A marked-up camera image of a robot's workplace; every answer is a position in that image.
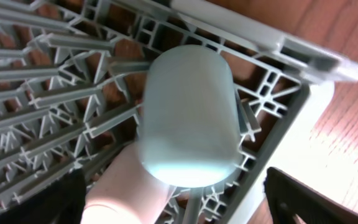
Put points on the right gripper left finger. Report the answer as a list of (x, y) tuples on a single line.
[(61, 202)]

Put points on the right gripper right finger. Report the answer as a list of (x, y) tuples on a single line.
[(291, 202)]

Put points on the pink cup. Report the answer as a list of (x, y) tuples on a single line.
[(126, 193)]

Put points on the light blue cup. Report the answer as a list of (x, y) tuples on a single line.
[(190, 129)]

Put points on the grey dishwasher rack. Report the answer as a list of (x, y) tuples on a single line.
[(64, 104)]

